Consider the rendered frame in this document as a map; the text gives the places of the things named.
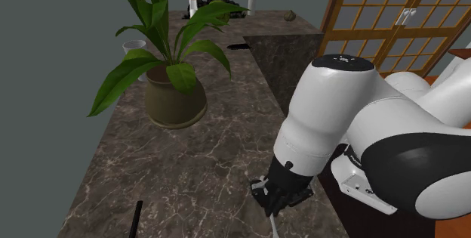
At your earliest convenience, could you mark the white utensil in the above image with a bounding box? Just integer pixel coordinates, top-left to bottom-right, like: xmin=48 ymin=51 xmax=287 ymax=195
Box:
xmin=258 ymin=175 xmax=282 ymax=238

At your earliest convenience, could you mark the black pen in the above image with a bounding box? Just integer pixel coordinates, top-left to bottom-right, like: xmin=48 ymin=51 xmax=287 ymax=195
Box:
xmin=128 ymin=200 xmax=144 ymax=238

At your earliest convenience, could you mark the white shaker with brown top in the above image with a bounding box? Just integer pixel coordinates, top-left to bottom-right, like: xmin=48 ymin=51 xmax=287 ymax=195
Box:
xmin=186 ymin=0 xmax=199 ymax=19

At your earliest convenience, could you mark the wooden lattice door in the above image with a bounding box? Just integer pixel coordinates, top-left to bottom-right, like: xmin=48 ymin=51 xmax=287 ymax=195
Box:
xmin=317 ymin=0 xmax=471 ymax=79

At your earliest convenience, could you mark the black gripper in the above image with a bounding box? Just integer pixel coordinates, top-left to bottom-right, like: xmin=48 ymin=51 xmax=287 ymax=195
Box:
xmin=249 ymin=155 xmax=315 ymax=218

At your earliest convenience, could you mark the white cup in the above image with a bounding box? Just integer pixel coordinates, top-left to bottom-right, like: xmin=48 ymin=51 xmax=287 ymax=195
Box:
xmin=122 ymin=39 xmax=149 ymax=82

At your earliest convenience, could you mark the green plant in olive pot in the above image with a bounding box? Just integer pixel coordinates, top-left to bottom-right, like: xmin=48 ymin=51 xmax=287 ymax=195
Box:
xmin=87 ymin=0 xmax=250 ymax=130

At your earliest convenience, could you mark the black lumpy heap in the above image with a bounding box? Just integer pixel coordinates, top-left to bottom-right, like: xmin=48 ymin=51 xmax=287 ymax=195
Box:
xmin=182 ymin=0 xmax=248 ymax=21

